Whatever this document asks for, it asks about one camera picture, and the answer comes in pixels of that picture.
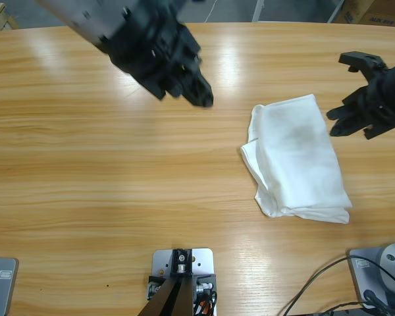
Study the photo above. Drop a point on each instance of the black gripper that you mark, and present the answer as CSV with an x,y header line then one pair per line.
x,y
151,49
388,102

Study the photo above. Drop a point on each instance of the white t-shirt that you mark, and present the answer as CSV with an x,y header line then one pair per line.
x,y
299,158

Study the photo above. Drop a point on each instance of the cardboard box with blue print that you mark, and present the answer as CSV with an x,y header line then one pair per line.
x,y
352,11

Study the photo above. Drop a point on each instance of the cardboard box with black print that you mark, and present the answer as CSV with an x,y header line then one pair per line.
x,y
385,14

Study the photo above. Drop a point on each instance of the wooden pallet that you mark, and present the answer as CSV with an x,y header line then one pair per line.
x,y
0,18

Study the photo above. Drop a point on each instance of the white metal frame leg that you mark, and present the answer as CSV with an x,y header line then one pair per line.
x,y
335,11
258,10

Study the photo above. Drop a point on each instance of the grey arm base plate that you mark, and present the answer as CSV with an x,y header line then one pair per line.
x,y
358,279
6,296

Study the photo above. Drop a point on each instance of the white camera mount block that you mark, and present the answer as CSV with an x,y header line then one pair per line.
x,y
202,260

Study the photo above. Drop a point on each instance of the dark camera post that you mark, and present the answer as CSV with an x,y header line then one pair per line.
x,y
174,296

